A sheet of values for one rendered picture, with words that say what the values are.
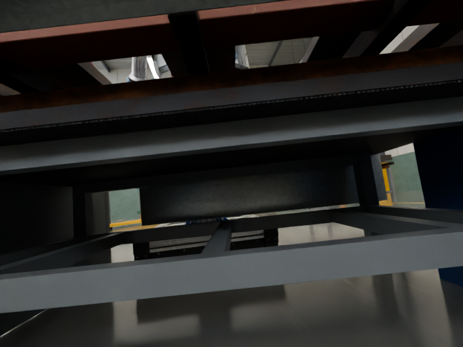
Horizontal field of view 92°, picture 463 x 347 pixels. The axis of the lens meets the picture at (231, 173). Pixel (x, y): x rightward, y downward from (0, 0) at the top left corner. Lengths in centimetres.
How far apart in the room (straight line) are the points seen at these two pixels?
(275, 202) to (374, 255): 77
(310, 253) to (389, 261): 14
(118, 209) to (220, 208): 1036
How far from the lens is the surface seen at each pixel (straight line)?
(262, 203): 120
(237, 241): 139
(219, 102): 39
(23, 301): 61
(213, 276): 45
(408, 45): 102
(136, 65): 164
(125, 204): 1136
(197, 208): 121
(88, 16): 53
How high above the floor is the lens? 39
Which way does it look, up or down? 6 degrees up
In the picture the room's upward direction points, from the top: 6 degrees counter-clockwise
